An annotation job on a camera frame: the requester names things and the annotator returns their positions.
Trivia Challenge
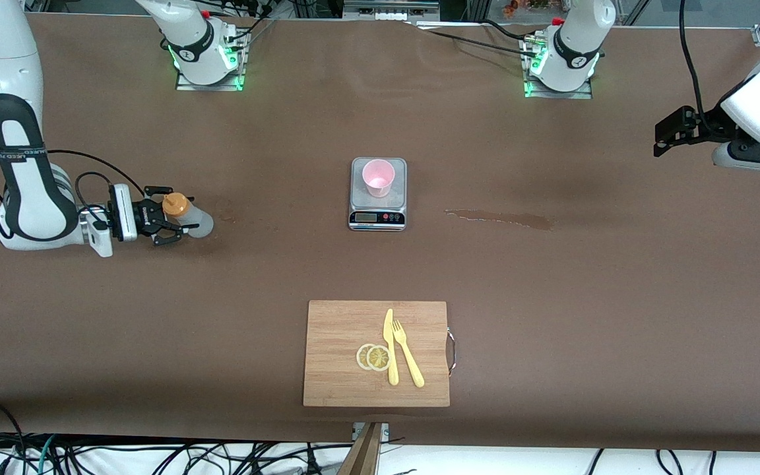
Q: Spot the yellow plastic knife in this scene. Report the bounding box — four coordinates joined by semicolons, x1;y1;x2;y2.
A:
383;308;400;386

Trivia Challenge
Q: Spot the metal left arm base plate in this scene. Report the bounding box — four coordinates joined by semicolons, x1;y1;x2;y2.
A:
522;33;594;100

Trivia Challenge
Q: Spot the yellow plastic fork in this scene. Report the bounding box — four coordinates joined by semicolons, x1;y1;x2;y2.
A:
392;319;426;389

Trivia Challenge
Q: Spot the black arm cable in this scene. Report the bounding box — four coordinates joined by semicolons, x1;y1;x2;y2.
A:
680;0;709;125
0;148;147;241

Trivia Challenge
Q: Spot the wooden post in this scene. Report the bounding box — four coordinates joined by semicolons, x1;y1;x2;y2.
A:
337;422;384;475

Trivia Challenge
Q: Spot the clear sauce bottle orange cap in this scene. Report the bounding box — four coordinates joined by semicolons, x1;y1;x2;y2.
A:
162;193;215;239

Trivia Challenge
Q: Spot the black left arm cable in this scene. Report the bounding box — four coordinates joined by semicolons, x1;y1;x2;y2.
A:
680;0;709;125

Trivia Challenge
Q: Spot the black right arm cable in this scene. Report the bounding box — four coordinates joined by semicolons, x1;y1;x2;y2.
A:
0;148;147;241

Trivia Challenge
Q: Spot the pink plastic cup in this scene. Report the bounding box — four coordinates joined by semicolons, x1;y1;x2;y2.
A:
362;159;396;198

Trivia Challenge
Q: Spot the silver digital kitchen scale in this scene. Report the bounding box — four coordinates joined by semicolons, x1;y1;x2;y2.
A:
348;157;408;232

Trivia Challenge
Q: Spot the black cable on table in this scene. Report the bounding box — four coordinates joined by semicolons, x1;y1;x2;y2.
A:
413;20;539;55

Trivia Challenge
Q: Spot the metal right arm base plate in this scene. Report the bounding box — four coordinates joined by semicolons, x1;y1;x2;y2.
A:
175;25;247;92

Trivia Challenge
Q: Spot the tangled black cable bundle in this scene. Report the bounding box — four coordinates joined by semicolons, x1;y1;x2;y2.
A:
0;432;354;475

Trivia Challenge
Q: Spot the teal floor cable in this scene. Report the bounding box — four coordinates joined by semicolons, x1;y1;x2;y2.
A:
36;434;57;474

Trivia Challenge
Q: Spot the wooden cutting board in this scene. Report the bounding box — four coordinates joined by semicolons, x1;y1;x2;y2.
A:
302;300;451;408

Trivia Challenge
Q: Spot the small metal bracket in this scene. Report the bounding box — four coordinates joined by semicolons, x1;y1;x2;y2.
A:
352;422;391;441

